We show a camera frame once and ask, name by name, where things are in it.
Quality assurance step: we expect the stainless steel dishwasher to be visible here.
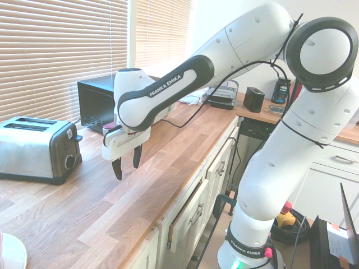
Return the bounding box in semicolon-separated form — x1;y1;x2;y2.
237;117;278;180

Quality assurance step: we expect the small black box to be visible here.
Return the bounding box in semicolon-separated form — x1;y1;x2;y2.
243;86;265;114

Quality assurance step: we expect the black robot camera cable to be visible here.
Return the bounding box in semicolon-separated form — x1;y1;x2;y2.
162;60;298;129

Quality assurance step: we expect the black and steel microwave oven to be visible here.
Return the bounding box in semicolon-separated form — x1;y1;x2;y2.
77;75;176;132

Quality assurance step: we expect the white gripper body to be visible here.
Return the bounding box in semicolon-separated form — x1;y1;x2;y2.
101;126;153;161

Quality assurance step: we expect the black plastic food container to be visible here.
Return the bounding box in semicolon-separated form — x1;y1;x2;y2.
208;80;240;109

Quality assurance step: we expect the white cabinet door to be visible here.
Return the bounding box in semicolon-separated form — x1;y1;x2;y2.
205;126;241;225

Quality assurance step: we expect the black laptop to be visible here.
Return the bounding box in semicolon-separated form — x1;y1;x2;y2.
338;182;359;269

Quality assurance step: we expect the white crumpled cloth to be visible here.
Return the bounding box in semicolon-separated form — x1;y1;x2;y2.
179;91;210;106

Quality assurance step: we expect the black Vega Sport tub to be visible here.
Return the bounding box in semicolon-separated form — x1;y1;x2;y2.
271;77;292;104

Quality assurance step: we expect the white slatted window blind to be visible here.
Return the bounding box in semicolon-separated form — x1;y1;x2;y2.
0;0;128;126
135;0;192;68

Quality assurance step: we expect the white cabinet with bar handle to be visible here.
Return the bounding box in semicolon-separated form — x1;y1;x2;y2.
290;136;359;225

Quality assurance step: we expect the black box with paper label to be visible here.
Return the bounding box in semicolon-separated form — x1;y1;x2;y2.
307;215;350;269

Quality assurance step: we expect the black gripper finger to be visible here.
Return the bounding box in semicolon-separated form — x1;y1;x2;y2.
133;143;143;169
111;156;123;181

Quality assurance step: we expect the dark green C-clamp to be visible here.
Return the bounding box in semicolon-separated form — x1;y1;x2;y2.
212;192;238;219

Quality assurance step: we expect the black hanging power cable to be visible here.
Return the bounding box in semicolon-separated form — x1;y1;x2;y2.
227;136;242;217

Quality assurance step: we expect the white dinner plate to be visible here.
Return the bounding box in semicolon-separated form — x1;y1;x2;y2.
0;231;29;269

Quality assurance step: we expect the silver drawer bar handle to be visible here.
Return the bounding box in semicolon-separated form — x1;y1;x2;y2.
188;202;204;225

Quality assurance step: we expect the stainless steel two-slot toaster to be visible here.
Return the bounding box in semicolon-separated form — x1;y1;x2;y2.
0;115;84;186

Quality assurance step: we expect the black cable tie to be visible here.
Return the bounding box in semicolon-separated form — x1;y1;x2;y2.
272;12;305;67
279;114;332;150

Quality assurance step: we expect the white open drawer front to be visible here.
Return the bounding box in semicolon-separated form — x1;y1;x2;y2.
167;178;210;254

